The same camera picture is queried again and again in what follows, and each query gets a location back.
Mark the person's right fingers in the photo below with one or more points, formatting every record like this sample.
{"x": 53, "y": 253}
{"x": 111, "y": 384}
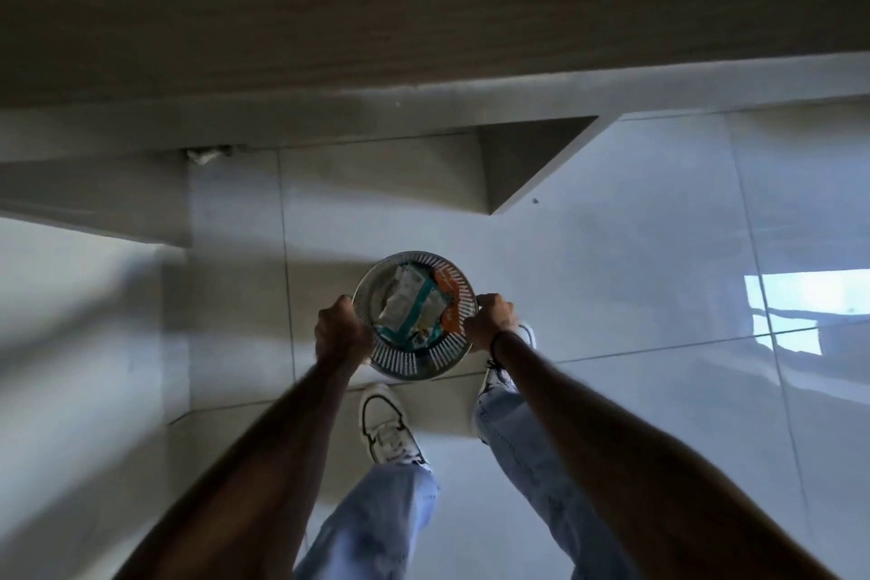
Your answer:
{"x": 488, "y": 299}

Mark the crumpled white scrap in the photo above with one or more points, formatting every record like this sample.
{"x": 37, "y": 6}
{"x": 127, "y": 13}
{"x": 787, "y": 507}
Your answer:
{"x": 202, "y": 155}

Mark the person's right jeans leg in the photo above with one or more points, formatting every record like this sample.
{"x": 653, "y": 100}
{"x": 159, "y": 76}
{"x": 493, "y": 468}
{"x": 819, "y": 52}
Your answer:
{"x": 537, "y": 484}

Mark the person's white sneaker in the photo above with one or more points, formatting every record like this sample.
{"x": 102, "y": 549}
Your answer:
{"x": 387, "y": 426}
{"x": 499, "y": 365}

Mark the orange wrapper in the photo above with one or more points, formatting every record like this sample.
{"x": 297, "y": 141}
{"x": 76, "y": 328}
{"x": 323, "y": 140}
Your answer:
{"x": 448, "y": 304}

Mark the teal and white wrapper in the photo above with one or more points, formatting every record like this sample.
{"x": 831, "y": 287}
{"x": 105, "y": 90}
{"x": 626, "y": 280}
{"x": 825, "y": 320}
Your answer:
{"x": 406, "y": 304}

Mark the person's right white sneaker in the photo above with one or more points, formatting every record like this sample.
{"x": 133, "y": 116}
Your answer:
{"x": 499, "y": 365}

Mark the person's right forearm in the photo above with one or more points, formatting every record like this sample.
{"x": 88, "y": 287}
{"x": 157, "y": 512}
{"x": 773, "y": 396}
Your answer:
{"x": 632, "y": 464}

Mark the person's left hand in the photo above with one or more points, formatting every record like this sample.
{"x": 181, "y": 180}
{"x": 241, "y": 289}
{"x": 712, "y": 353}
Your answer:
{"x": 338, "y": 335}

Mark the person's jeans leg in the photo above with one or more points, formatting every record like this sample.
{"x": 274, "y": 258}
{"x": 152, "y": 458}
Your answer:
{"x": 370, "y": 525}
{"x": 537, "y": 484}

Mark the person's left white sneaker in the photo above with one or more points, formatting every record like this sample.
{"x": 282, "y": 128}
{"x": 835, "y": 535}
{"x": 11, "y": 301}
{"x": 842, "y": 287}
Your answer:
{"x": 387, "y": 426}

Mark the black wristband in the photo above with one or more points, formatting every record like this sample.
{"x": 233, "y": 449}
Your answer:
{"x": 501, "y": 337}

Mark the person's left fingers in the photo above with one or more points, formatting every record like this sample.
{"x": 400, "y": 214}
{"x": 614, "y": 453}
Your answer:
{"x": 348, "y": 307}

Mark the wooden cabinet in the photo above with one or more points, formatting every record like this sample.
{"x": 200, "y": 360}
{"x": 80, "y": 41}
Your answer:
{"x": 380, "y": 2}

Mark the person's left jeans leg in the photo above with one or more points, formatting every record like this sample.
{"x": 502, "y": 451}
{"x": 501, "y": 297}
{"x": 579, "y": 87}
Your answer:
{"x": 370, "y": 525}

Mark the person's left forearm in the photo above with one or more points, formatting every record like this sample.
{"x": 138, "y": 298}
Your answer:
{"x": 251, "y": 464}

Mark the person's right hand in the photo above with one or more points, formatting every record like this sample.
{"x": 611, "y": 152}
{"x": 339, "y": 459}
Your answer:
{"x": 486, "y": 325}

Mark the grey slotted waste bin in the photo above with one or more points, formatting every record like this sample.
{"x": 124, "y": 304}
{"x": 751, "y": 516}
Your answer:
{"x": 412, "y": 318}

